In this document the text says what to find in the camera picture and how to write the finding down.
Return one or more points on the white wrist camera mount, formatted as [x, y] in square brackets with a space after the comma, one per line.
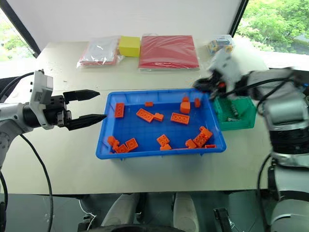
[227, 66]
[41, 87]

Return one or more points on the green plastic bin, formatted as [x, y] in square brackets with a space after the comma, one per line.
[243, 113]

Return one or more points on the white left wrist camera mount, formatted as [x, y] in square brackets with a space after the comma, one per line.
[41, 87]

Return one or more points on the tall orange toy block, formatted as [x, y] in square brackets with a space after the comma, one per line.
[185, 108]

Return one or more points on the blue plastic bin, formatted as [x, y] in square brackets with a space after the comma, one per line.
[144, 130]

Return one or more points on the large orange toy brick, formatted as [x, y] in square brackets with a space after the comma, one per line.
[204, 135]

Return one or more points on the small orange toy brick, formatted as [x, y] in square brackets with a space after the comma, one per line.
[149, 104]
[159, 117]
[210, 146]
[166, 147]
[197, 102]

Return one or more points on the long orange toy brick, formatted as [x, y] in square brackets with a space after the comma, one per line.
[179, 118]
[145, 115]

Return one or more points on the clear box of coloured cubes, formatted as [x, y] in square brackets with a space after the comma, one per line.
[220, 44]

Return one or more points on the grey rounded robot leg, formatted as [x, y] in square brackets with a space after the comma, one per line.
[119, 211]
[184, 212]

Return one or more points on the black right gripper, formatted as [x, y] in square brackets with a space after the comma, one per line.
[218, 84]

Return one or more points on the grey battery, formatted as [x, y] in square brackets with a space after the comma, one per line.
[234, 109]
[231, 119]

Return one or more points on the red white paper pack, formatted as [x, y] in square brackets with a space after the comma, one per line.
[101, 52]

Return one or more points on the yellow cardboard box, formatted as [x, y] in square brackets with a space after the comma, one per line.
[129, 47]

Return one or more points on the red paper pack in plastic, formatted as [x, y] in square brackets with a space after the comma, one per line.
[167, 52]

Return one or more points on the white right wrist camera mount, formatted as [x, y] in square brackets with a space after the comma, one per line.
[227, 66]

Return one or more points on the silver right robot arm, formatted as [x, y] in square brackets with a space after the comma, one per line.
[285, 113]

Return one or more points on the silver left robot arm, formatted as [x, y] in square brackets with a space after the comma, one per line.
[12, 111]

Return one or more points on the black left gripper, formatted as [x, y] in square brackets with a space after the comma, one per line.
[56, 108]

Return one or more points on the black bracket under table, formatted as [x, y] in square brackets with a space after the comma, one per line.
[223, 218]

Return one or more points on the black diagonal frame bar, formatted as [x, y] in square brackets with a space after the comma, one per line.
[21, 26]
[239, 17]

